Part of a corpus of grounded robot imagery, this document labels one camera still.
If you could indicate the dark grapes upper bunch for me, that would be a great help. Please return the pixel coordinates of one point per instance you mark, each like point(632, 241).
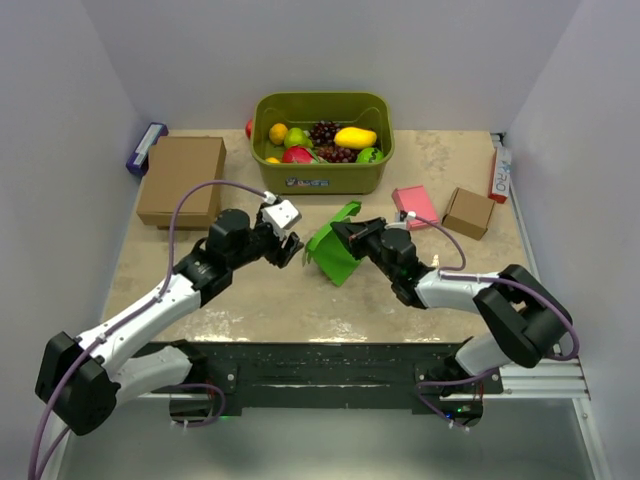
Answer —
point(323, 133)

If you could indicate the purple white box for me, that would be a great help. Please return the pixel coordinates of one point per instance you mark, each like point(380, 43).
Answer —
point(137, 163)

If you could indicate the dark grapes lower bunch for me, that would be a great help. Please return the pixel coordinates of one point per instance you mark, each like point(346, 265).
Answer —
point(337, 154)

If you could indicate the large brown cardboard box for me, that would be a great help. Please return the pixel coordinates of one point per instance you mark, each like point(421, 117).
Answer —
point(176, 165)

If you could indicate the green pear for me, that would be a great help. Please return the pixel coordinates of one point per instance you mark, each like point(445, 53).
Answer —
point(297, 137)

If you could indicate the yellow mango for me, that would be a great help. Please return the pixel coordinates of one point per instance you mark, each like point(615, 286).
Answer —
point(355, 138)

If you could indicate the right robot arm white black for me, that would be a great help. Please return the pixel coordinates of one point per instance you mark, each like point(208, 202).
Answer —
point(524, 320)

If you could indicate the pink box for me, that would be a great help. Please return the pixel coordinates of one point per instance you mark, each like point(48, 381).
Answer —
point(416, 199)

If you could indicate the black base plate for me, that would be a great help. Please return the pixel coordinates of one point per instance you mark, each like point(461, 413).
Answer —
point(233, 377)

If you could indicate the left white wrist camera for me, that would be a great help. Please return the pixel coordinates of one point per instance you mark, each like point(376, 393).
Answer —
point(282, 216)

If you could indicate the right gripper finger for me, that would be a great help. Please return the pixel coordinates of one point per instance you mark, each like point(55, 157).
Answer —
point(357, 230)
point(354, 247)

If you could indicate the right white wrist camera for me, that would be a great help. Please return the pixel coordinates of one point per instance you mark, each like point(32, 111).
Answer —
point(402, 221)

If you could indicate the red dragon fruit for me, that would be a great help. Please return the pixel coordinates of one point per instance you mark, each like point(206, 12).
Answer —
point(299, 155)

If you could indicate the green round fruit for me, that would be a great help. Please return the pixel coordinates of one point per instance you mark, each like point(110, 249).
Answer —
point(370, 155)

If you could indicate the red fruit behind bin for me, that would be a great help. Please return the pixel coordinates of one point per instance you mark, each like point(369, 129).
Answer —
point(249, 129)

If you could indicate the dark grapes bunch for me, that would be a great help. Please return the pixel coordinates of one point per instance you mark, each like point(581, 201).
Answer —
point(323, 133)
point(337, 154)

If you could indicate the red white box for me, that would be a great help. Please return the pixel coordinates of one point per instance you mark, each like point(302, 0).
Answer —
point(499, 185)

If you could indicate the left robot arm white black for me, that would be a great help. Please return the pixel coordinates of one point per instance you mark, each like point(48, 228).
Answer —
point(83, 379)

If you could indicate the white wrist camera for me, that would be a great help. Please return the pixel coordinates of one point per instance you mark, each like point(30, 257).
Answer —
point(282, 216)
point(402, 221)

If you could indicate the green paper box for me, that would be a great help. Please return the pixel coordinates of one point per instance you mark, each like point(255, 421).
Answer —
point(326, 251)

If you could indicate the small brown cardboard box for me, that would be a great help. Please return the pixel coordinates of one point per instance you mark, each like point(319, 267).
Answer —
point(468, 213)

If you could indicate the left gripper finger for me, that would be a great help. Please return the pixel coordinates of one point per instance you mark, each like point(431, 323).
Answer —
point(291, 246)
point(280, 256)

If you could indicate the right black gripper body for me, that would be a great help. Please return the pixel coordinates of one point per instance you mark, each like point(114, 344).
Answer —
point(373, 251)

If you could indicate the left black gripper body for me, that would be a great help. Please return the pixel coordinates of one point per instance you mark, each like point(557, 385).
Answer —
point(261, 240)

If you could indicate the olive green plastic bin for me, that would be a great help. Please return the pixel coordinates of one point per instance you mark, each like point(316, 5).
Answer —
point(303, 109)

